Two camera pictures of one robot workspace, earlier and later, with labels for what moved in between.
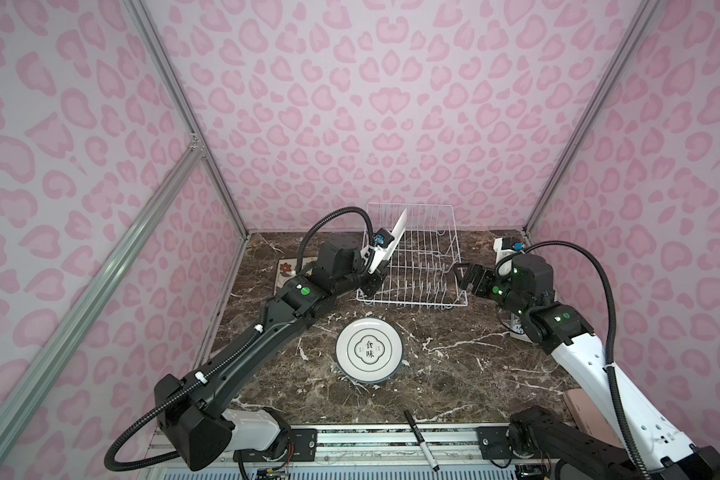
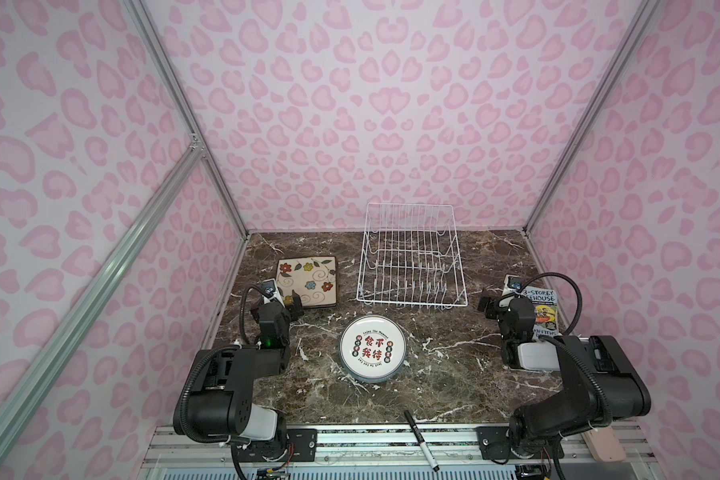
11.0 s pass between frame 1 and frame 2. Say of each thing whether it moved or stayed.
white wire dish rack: stayed
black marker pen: stayed
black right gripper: moved
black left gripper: moved
